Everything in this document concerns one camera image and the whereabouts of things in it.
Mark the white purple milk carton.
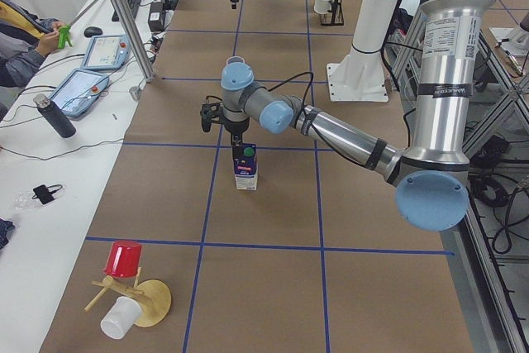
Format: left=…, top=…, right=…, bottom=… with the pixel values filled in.
left=232, top=143, right=258, bottom=191

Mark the grey white mug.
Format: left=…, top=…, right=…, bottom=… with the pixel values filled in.
left=226, top=55, right=245, bottom=64

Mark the person grey sleeve forearm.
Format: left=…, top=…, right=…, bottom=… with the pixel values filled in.
left=1, top=48, right=45, bottom=88

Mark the white cup lower rack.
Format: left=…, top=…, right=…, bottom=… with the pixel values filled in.
left=313, top=0, right=332, bottom=15

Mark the red plastic cup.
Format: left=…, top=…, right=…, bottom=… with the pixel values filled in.
left=103, top=240, right=142, bottom=278

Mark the wooden cup tree stand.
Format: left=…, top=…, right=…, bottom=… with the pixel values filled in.
left=84, top=266, right=172, bottom=327

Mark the white plastic cup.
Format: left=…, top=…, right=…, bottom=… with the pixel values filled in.
left=100, top=296, right=142, bottom=340

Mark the person hand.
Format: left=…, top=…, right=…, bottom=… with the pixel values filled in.
left=36, top=21, right=65, bottom=57

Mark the black power adapter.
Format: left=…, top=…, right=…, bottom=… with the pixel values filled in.
left=148, top=1, right=166, bottom=32

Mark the far blue teach pendant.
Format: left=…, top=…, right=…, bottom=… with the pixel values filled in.
left=81, top=35, right=130, bottom=71

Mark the blue teach pendant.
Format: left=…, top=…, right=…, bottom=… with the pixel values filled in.
left=50, top=69, right=109, bottom=118
left=81, top=35, right=130, bottom=71

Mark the black computer mouse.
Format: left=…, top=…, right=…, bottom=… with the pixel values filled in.
left=83, top=26, right=102, bottom=38

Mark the near blue teach pendant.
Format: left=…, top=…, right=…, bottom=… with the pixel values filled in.
left=50, top=69, right=109, bottom=118

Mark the green plastic tool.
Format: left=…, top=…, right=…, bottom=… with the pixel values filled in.
left=57, top=25, right=73, bottom=50

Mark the black water bottle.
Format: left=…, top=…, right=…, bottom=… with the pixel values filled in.
left=33, top=93, right=76, bottom=138

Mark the small black device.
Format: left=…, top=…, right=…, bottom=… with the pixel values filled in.
left=32, top=184, right=55, bottom=205

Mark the clear plastic bag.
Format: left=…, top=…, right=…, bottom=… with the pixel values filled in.
left=14, top=191, right=42, bottom=211

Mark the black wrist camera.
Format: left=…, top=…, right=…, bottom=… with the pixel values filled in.
left=200, top=96, right=224, bottom=133

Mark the black wire cup rack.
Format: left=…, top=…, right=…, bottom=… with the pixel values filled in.
left=318, top=0, right=345, bottom=26

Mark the aluminium frame post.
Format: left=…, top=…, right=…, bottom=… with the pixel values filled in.
left=111, top=0, right=155, bottom=83

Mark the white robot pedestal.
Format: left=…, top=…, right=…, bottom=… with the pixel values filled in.
left=327, top=0, right=398, bottom=103

